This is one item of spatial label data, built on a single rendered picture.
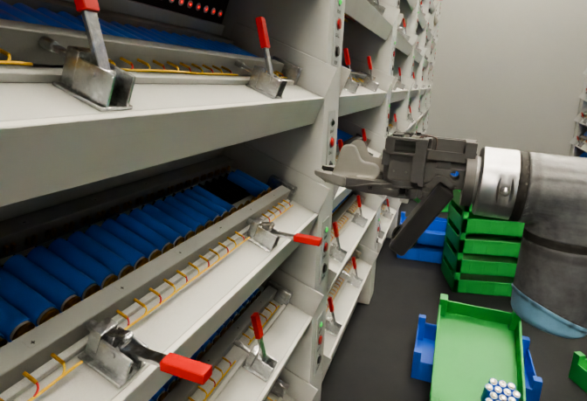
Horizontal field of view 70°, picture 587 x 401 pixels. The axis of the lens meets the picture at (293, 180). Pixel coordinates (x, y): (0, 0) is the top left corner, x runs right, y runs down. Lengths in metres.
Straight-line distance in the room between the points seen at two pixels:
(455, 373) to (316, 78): 0.84
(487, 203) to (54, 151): 0.47
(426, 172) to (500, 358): 0.77
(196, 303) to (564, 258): 0.42
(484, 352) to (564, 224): 0.74
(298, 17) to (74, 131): 0.50
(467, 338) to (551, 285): 0.70
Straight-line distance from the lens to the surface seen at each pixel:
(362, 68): 1.38
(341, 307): 1.21
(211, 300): 0.44
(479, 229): 1.68
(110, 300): 0.38
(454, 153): 0.58
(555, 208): 0.58
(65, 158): 0.27
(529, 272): 0.61
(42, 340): 0.35
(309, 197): 0.72
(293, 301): 0.80
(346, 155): 0.58
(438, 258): 1.98
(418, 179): 0.57
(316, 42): 0.69
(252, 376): 0.65
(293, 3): 0.71
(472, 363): 1.25
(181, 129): 0.34
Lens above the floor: 0.76
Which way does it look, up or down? 13 degrees down
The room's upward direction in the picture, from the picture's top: 2 degrees clockwise
